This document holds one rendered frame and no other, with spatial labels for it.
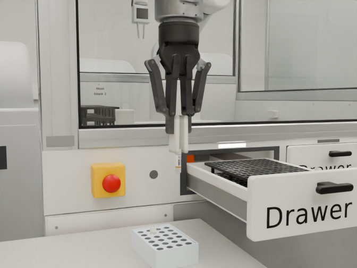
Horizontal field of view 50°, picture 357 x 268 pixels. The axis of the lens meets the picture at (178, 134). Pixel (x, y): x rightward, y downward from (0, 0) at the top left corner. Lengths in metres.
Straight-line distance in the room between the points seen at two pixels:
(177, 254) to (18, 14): 3.63
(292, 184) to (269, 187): 0.05
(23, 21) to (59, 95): 3.27
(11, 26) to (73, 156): 3.29
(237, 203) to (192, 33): 0.32
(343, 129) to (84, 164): 0.75
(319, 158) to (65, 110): 0.70
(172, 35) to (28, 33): 3.48
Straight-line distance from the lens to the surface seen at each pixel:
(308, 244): 1.22
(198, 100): 0.72
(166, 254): 0.69
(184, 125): 0.70
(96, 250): 0.80
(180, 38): 0.68
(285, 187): 0.69
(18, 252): 0.84
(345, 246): 1.31
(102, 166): 0.86
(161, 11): 0.70
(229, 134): 1.00
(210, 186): 0.84
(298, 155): 1.10
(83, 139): 0.89
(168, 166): 0.94
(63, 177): 0.89
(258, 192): 0.66
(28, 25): 4.12
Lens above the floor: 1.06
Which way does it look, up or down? 5 degrees down
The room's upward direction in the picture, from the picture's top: straight up
